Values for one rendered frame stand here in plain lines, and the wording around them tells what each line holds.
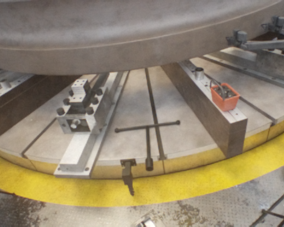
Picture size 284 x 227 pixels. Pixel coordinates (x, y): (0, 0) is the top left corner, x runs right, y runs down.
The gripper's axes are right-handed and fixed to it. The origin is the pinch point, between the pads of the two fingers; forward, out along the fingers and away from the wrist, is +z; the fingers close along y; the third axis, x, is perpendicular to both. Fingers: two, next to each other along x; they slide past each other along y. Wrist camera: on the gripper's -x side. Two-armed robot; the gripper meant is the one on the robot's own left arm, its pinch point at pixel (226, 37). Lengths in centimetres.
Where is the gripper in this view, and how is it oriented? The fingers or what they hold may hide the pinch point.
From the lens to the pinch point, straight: 226.3
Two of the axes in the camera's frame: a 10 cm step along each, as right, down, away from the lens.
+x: 1.4, 7.8, 6.1
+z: -3.7, -5.3, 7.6
